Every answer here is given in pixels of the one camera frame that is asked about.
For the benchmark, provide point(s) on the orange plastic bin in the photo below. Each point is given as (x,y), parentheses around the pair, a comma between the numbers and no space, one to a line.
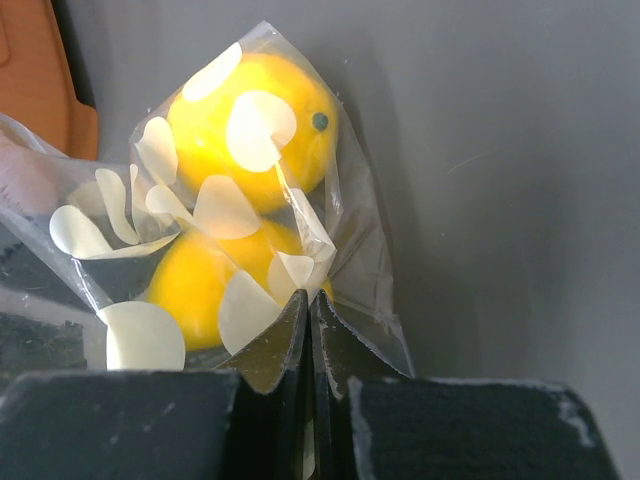
(37,89)

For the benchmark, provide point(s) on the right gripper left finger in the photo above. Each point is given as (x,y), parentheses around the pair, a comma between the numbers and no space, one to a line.
(242,420)

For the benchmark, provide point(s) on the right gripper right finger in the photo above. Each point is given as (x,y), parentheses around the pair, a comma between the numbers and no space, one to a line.
(373,422)

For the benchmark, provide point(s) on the yellow fake fruit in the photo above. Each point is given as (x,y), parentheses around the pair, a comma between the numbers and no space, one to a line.
(225,292)
(267,115)

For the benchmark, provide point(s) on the polka dot zip bag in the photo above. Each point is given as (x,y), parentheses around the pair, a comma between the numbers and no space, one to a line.
(81,241)

